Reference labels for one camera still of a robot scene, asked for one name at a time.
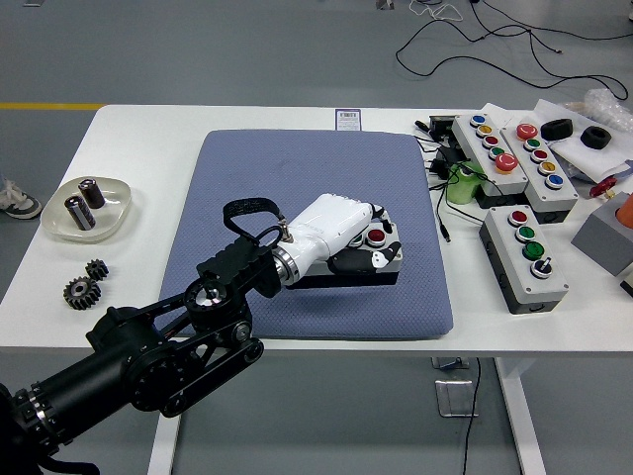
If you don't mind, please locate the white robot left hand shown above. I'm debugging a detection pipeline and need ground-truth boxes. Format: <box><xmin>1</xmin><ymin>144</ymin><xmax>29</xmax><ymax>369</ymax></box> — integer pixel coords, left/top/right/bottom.
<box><xmin>284</xmin><ymin>192</ymin><xmax>403</xmax><ymax>274</ymax></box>

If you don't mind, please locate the grey button box with switch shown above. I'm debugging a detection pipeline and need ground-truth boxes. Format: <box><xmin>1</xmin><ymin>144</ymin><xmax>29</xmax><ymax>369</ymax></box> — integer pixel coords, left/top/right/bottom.
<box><xmin>478</xmin><ymin>205</ymin><xmax>570</xmax><ymax>316</ymax></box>
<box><xmin>284</xmin><ymin>220</ymin><xmax>405</xmax><ymax>291</ymax></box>

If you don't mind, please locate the five-button box with mushroom button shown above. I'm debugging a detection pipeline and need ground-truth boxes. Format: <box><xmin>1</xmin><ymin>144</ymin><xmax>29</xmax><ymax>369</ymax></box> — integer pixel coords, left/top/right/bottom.
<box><xmin>500</xmin><ymin>122</ymin><xmax>581</xmax><ymax>225</ymax></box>
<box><xmin>452</xmin><ymin>114</ymin><xmax>530</xmax><ymax>209</ymax></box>

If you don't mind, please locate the blue-grey padded mat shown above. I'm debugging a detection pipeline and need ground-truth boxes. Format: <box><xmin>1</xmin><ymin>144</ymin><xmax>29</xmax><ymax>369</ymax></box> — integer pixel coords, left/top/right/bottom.
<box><xmin>158</xmin><ymin>129</ymin><xmax>455</xmax><ymax>340</ymax></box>

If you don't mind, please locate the barcode label sticker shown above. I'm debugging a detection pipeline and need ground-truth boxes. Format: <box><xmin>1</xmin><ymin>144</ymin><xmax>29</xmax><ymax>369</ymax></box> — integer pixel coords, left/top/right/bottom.
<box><xmin>334</xmin><ymin>108</ymin><xmax>363</xmax><ymax>132</ymax></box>

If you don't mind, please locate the black power adapter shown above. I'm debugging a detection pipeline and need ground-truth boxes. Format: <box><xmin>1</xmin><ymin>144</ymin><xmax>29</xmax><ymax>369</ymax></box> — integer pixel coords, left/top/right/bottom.
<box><xmin>428</xmin><ymin>145</ymin><xmax>469</xmax><ymax>180</ymax></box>

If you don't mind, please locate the green plastic cylinder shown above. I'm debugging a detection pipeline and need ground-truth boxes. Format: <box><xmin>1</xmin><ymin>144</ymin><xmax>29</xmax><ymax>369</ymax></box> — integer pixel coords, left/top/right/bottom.
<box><xmin>447</xmin><ymin>162</ymin><xmax>489</xmax><ymax>205</ymax></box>

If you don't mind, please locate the small black device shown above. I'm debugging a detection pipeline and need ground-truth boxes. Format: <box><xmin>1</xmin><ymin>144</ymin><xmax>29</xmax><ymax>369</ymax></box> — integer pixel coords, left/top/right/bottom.
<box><xmin>427</xmin><ymin>115</ymin><xmax>457</xmax><ymax>141</ymax></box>

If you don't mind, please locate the metal floor socket plate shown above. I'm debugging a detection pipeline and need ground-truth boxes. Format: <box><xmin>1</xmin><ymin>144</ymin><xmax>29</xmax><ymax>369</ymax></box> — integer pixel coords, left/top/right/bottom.
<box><xmin>434</xmin><ymin>378</ymin><xmax>480</xmax><ymax>419</ymax></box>

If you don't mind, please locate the black cylinder with silver cap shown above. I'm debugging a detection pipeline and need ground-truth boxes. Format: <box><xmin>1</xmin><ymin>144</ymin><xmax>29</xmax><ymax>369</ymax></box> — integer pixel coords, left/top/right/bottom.
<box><xmin>78</xmin><ymin>178</ymin><xmax>107</xmax><ymax>209</ymax></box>
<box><xmin>64</xmin><ymin>194</ymin><xmax>97</xmax><ymax>231</ymax></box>

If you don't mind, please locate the large dark metal gear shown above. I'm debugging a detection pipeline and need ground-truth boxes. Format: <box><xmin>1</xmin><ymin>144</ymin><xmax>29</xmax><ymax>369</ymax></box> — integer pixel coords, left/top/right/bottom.
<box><xmin>62</xmin><ymin>276</ymin><xmax>103</xmax><ymax>312</ymax></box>

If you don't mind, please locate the white table leg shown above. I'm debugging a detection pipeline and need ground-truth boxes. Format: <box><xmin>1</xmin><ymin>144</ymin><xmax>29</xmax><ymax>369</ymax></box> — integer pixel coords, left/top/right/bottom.
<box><xmin>494</xmin><ymin>356</ymin><xmax>548</xmax><ymax>475</ymax></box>
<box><xmin>147</xmin><ymin>353</ymin><xmax>194</xmax><ymax>475</ymax></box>

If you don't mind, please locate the white foam sheet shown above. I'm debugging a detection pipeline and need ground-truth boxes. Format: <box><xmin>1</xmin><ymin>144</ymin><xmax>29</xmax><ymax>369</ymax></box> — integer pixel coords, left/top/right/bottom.
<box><xmin>533</xmin><ymin>98</ymin><xmax>633</xmax><ymax>187</ymax></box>

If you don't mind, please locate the white shallow dish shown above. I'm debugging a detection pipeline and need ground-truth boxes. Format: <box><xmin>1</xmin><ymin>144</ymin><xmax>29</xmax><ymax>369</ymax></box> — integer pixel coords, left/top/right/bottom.
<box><xmin>41</xmin><ymin>176</ymin><xmax>134</xmax><ymax>243</ymax></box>

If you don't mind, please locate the grey block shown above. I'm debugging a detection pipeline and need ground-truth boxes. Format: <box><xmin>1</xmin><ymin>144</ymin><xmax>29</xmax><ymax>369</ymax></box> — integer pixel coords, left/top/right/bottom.
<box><xmin>571</xmin><ymin>191</ymin><xmax>633</xmax><ymax>277</ymax></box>

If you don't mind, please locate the yellow floor tape line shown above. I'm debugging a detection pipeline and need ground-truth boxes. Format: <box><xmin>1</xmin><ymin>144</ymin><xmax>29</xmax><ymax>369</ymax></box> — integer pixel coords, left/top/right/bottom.
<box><xmin>0</xmin><ymin>102</ymin><xmax>105</xmax><ymax>111</ymax></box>

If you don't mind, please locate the orange object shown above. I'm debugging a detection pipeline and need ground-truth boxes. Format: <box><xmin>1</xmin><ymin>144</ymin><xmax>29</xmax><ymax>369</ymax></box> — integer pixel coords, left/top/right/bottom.
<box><xmin>614</xmin><ymin>191</ymin><xmax>633</xmax><ymax>225</ymax></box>

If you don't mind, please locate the clear bubble wrap bag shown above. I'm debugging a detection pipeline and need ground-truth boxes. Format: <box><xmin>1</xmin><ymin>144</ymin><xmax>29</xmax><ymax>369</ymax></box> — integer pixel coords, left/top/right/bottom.
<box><xmin>563</xmin><ymin>88</ymin><xmax>633</xmax><ymax>133</ymax></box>

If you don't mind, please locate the person's shoe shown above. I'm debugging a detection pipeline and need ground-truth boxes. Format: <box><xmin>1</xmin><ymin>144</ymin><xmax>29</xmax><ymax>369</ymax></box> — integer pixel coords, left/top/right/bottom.
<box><xmin>0</xmin><ymin>173</ymin><xmax>44</xmax><ymax>221</ymax></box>

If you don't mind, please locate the black cable with plug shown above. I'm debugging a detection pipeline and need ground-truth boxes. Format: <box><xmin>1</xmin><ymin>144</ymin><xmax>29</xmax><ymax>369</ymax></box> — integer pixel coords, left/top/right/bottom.
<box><xmin>413</xmin><ymin>120</ymin><xmax>491</xmax><ymax>243</ymax></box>

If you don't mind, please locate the black cable under table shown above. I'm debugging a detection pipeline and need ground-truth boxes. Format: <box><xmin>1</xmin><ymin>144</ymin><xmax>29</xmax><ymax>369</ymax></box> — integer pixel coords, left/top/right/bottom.
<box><xmin>459</xmin><ymin>356</ymin><xmax>482</xmax><ymax>475</ymax></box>

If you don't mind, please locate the white floor cable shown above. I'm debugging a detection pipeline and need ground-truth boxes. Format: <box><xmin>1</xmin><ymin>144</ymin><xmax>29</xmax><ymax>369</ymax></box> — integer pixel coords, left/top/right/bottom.
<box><xmin>409</xmin><ymin>0</ymin><xmax>466</xmax><ymax>22</ymax></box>

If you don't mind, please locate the black foam ring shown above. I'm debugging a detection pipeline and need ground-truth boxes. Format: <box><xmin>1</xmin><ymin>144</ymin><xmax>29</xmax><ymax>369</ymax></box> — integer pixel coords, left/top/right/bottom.
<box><xmin>580</xmin><ymin>126</ymin><xmax>612</xmax><ymax>149</ymax></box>
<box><xmin>540</xmin><ymin>118</ymin><xmax>576</xmax><ymax>143</ymax></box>

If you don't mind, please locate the black floor cable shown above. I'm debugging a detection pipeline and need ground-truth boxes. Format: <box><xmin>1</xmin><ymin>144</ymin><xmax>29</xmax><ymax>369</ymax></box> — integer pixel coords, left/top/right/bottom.
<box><xmin>395</xmin><ymin>0</ymin><xmax>633</xmax><ymax>100</ymax></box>

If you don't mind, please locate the red knob handle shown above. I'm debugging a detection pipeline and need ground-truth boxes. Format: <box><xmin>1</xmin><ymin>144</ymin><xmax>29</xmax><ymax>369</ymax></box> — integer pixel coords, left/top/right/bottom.
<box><xmin>588</xmin><ymin>176</ymin><xmax>619</xmax><ymax>200</ymax></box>

